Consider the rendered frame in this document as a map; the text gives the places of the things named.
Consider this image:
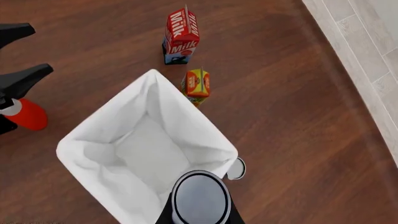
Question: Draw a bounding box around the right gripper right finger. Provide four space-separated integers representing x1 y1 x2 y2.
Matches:
229 202 247 224

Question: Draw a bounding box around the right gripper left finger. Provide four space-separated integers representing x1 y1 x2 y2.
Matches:
156 191 175 224

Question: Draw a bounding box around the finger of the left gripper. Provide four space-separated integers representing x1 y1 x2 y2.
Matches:
0 22 37 50
0 63 55 100

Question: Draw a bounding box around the silver tin can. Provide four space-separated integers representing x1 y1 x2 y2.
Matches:
170 169 233 224
226 157 247 181

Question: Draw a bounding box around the white cloth-lined basket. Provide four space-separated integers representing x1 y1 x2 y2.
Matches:
55 68 239 224

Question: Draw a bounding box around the red bottle with grey cap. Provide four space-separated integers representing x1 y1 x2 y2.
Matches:
0 97 49 131

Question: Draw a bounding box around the orange juice carton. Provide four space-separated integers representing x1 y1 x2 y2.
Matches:
181 66 211 108

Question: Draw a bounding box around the red milk carton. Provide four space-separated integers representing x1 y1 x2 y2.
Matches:
161 4 200 66

